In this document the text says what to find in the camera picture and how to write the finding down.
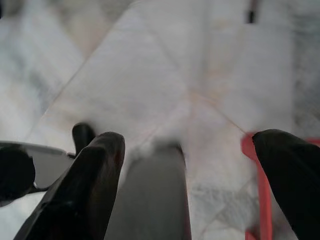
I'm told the grey black robot left leg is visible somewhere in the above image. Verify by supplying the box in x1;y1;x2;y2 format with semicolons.
0;140;77;209

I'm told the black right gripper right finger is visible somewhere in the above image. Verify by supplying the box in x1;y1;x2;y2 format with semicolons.
252;128;320;240

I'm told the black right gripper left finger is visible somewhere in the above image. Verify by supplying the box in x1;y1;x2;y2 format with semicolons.
13;131;126;240

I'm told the red plastic stool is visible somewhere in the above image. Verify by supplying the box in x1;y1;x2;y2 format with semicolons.
240;131;320;240

